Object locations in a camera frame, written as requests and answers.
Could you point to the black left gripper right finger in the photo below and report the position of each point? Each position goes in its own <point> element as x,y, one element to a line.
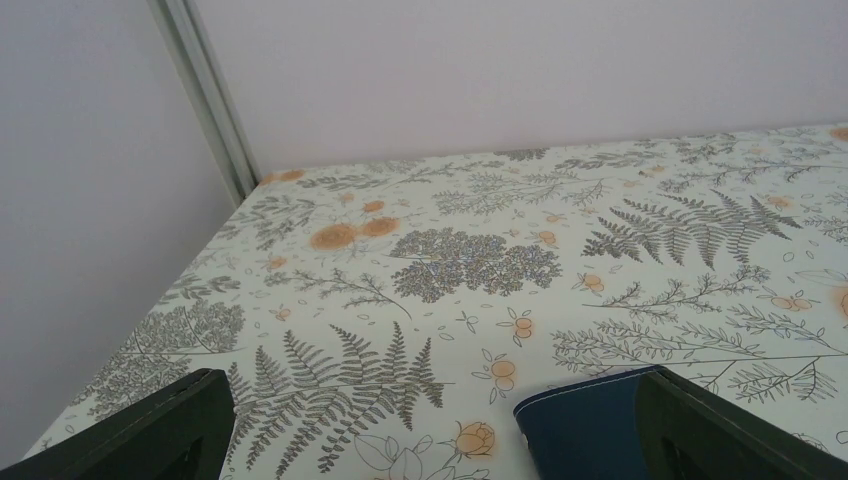
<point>687,432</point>

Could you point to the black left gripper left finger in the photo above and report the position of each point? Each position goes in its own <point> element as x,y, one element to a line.
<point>181,431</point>

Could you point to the navy blue card holder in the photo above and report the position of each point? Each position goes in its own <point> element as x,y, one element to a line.
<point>585,430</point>

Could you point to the floral patterned table cloth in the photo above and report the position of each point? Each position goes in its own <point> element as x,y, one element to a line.
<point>383,320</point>

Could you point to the aluminium left corner post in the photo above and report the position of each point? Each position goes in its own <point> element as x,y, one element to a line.
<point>190,47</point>

